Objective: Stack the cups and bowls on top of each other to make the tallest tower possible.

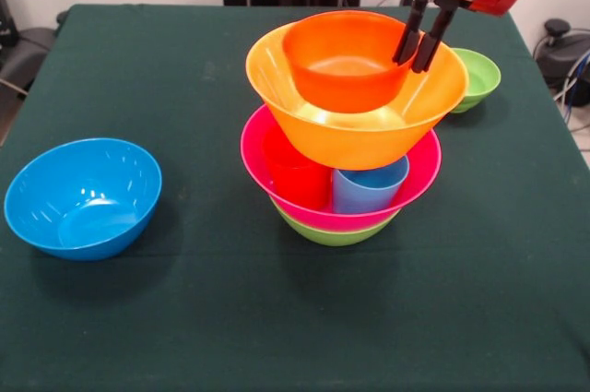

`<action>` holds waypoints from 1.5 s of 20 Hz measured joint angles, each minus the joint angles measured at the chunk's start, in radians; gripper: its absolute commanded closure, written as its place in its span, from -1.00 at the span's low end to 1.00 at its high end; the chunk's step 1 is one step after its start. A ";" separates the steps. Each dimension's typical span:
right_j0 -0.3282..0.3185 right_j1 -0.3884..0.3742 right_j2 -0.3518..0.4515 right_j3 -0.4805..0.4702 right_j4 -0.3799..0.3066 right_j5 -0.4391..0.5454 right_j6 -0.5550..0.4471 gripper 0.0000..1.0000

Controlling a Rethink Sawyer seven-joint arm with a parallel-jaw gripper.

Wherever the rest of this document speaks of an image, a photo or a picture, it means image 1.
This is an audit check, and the small red-orange bowl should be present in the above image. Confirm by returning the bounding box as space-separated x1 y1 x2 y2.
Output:
281 10 419 114

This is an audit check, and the large pink bowl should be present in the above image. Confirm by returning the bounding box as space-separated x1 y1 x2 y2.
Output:
240 103 443 232

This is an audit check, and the large orange bowl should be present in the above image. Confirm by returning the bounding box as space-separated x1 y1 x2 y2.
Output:
244 16 470 171

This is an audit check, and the blue cup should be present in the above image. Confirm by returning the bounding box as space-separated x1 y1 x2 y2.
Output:
332 155 410 214

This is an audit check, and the red cup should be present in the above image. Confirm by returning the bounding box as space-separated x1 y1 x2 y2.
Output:
262 126 334 208

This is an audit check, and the large green bowl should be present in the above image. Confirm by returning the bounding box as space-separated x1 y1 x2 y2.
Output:
269 197 400 247

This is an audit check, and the large blue bowl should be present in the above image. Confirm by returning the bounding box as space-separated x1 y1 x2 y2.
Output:
3 137 163 262

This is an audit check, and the small green bowl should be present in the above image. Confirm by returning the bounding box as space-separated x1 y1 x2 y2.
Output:
450 47 502 114

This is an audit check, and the dark green tablecloth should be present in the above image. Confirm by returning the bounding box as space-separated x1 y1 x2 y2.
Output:
0 3 590 392

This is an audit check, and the blue cable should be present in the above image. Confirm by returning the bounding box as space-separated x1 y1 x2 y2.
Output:
562 57 590 124

